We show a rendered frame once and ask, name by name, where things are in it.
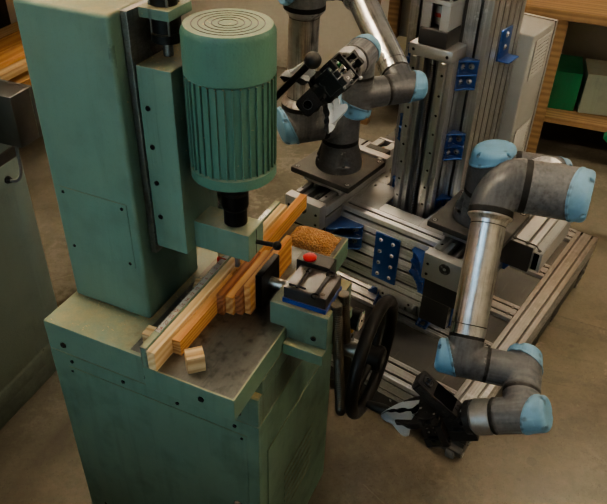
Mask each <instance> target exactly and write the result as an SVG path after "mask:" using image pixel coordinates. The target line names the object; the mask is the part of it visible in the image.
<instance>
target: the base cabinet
mask: <svg viewBox="0 0 607 504"><path fill-rule="evenodd" d="M51 351H52V355H53V359H54V363H55V366H56V370H57V374H58V377H59V381H60V385H61V389H62V392H63V396H64V400H65V403H66V407H67V411H68V415H69V418H70V422H71V426H72V429H73V433H74V437H75V441H76V444H77V448H78V452H79V455H80V459H81V463H82V467H83V470H84V474H85V478H86V481H87V485H88V489H89V493H90V496H91V500H92V504H308V502H309V500H310V498H311V496H312V494H313V492H314V490H315V488H316V486H317V484H318V482H319V480H320V478H321V476H322V474H323V469H324V455H325V441H326V427H327V413H328V399H329V385H330V371H331V357H332V351H331V352H330V353H329V355H328V357H327V358H326V360H325V362H324V363H323V365H322V366H319V365H316V364H313V363H310V362H307V361H305V360H302V361H301V362H300V364H299V365H298V367H297V369H296V370H295V372H294V373H293V375H292V376H291V378H290V380H289V381H288V383H287V384H286V386H285V387H284V389H283V390H282V392H281V394H280V395H279V397H278V398H277V400H276V401H275V403H274V405H273V406H272V408H271V409H270V411H269V412H268V414H267V416H266V417H265V419H264V420H263V422H262V423H261V425H260V426H259V427H258V428H257V427H254V426H252V425H249V424H247V423H244V422H242V421H239V420H237V419H236V420H235V421H233V420H230V419H228V418H225V417H223V416H220V415H218V414H215V413H213V412H210V411H207V410H205V409H202V408H200V407H197V406H195V405H192V404H190V403H187V402H185V401H182V400H179V399H177V398H174V397H172V396H169V395H167V394H164V393H162V392H159V391H157V390H154V389H151V388H149V387H147V386H146V384H145V383H142V382H139V381H137V380H134V379H132V378H129V377H127V376H124V375H122V374H119V373H116V372H114V371H111V370H109V369H106V368H104V367H101V366H99V365H96V364H94V363H91V362H88V361H86V360H83V359H81V358H78V357H76V356H73V355H71V354H68V353H65V352H63V351H60V350H58V349H55V348H53V347H51Z"/></svg>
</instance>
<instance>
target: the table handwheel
mask: <svg viewBox="0 0 607 504"><path fill-rule="evenodd" d="M385 317H386V320H385ZM397 319H398V302H397V299H396V298H395V297H394V296H393V295H390V294H387V295H384V296H383V297H381V298H380V299H379V300H378V302H377V303H376V304H375V306H374V307H373V309H372V311H371V313H370V315H369V317H368V319H367V321H366V323H365V325H364V328H363V330H362V333H361V335H360V338H359V341H358V343H356V342H353V341H351V342H350V343H348V344H344V356H347V357H350V358H353V359H352V363H351V367H350V371H349V375H348V379H347V385H346V391H345V411H346V414H347V416H348V417H349V418H351V419H359V418H360V417H362V416H363V415H364V413H365V412H366V411H367V409H368V408H367V407H365V406H366V402H367V400H370V401H372V400H373V398H374V396H375V394H376V392H377V389H378V387H379V385H380V382H381V379H382V377H383V374H384V371H385V368H386V365H387V362H388V359H389V356H390V352H391V348H392V345H393V341H394V336H395V332H396V326H397ZM384 321H385V327H384V332H383V336H382V340H381V335H382V330H383V325H384ZM380 340H381V344H380ZM371 370H372V373H371V375H370V378H369V380H368V383H367V385H366V387H365V389H364V391H363V393H362V395H361V397H360V399H359V401H358V396H359V394H360V391H361V389H362V387H363V384H364V382H365V380H366V378H367V377H368V375H369V373H370V371H371Z"/></svg>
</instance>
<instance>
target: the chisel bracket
mask: <svg viewBox="0 0 607 504"><path fill-rule="evenodd" d="M194 228H195V240H196V246H198V247H201V248H204V249H208V250H211V251H214V252H217V253H221V254H224V255H227V256H230V257H234V258H237V259H240V260H244V261H247V262H250V261H251V259H252V258H253V257H254V256H255V255H256V254H257V253H258V251H259V250H260V249H261V248H262V247H263V245H259V244H256V240H257V239H258V240H263V221H262V220H258V219H255V218H251V217H248V221H247V223H246V224H245V225H244V226H241V227H230V226H227V225H226V224H225V223H224V210H223V209H219V208H216V207H212V206H209V207H208V208H207V209H206V210H205V211H204V212H203V213H202V214H201V215H200V216H198V217H197V218H196V219H195V220H194Z"/></svg>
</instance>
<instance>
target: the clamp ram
mask: <svg viewBox="0 0 607 504"><path fill-rule="evenodd" d="M255 281H256V307H259V308H262V307H263V306H264V305H265V303H266V302H267V301H268V299H269V298H270V297H271V296H272V294H273V293H274V292H275V290H276V289H277V290H279V289H280V288H281V286H282V285H286V283H287V282H288V281H286V280H283V279H280V278H279V255H278V254H275V253H274V254H273V255H272V256H271V257H270V258H269V260H268V261H267V262H266V263H265V264H264V266H263V267H262V268H261V269H260V270H259V272H258V273H257V274H256V275H255Z"/></svg>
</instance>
